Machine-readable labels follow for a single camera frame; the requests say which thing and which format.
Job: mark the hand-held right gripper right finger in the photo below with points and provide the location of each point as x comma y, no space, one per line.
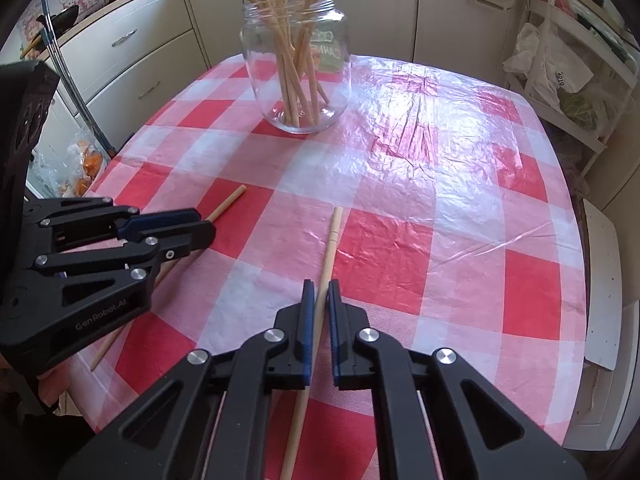
334,340

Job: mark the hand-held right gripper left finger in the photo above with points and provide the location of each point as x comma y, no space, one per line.
309,320

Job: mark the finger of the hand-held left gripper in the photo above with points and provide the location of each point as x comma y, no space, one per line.
180,242
160,220

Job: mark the wooden chopstick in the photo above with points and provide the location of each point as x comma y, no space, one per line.
330,260
230,201

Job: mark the clear glass jar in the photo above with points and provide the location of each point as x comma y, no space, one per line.
260,75

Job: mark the bunch of wooden chopsticks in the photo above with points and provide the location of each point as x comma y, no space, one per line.
290,75

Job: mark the clear bag of oranges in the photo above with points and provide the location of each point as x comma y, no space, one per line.
82,165

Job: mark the black wok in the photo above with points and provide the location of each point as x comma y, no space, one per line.
62,17

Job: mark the cream drawer cabinet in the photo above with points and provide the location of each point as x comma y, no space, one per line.
145,60

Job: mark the red white checked tablecloth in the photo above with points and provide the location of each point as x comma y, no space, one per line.
425,185

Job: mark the white stool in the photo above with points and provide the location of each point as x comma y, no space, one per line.
607,280

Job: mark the cream door cabinet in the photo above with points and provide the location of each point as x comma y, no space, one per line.
450,10

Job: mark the bag of green vegetables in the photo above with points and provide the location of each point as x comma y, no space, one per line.
585,107

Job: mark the white plastic bag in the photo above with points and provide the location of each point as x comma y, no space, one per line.
540,60

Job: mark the white storage rack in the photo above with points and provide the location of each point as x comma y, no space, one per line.
590,42

